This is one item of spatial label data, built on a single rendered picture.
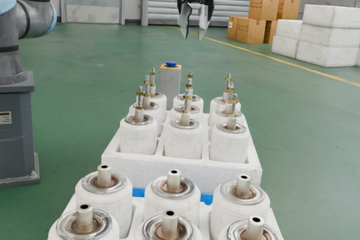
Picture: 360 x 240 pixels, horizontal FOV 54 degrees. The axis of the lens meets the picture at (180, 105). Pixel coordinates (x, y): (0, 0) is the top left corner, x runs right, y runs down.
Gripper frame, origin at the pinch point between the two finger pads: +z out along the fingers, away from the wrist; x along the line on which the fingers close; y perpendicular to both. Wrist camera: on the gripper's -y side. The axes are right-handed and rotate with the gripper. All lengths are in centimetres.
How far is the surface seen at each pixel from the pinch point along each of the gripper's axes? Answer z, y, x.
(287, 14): 8, -412, 9
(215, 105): 22.0, -9.7, 6.0
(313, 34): 20, -276, 40
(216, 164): 28.4, 16.7, 13.0
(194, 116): 21.8, 3.8, 3.2
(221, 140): 23.3, 13.6, 13.0
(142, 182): 34.8, 21.8, -4.0
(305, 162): 46, -36, 37
